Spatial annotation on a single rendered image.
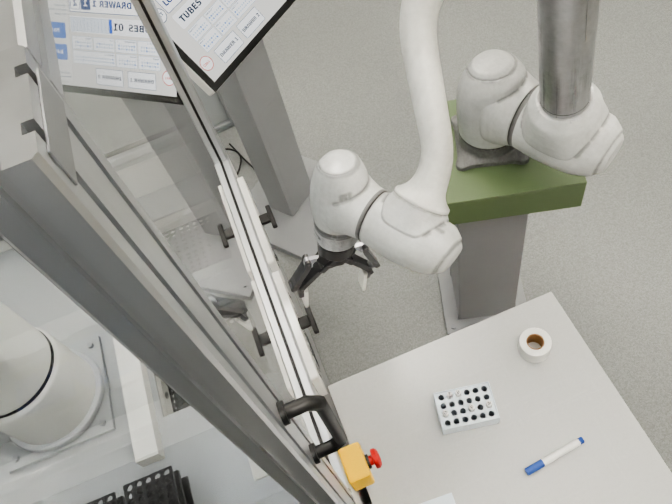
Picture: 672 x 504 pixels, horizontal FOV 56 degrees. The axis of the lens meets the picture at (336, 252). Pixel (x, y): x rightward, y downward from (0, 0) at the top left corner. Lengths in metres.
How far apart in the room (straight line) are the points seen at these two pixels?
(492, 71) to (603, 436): 0.82
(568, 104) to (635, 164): 1.50
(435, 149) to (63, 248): 0.80
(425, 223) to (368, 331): 1.38
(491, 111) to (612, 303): 1.16
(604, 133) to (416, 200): 0.54
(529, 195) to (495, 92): 0.29
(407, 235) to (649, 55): 2.37
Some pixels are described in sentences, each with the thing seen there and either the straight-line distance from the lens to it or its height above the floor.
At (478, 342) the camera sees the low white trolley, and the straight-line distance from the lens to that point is 1.54.
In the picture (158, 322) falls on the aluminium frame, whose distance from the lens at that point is 0.40.
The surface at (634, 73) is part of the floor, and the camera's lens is 3.21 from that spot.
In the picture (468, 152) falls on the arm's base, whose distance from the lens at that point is 1.68.
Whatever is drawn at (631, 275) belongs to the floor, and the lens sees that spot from 2.56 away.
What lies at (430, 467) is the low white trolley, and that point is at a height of 0.76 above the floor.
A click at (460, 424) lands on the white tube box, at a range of 1.43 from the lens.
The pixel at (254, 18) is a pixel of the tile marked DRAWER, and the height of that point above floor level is 1.00.
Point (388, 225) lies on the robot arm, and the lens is 1.08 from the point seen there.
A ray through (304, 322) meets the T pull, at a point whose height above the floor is 0.91.
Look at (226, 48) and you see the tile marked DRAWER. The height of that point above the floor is 1.01.
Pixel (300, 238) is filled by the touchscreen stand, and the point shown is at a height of 0.04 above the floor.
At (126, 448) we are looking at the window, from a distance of 0.60.
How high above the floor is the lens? 2.17
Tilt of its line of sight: 57 degrees down
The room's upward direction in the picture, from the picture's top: 18 degrees counter-clockwise
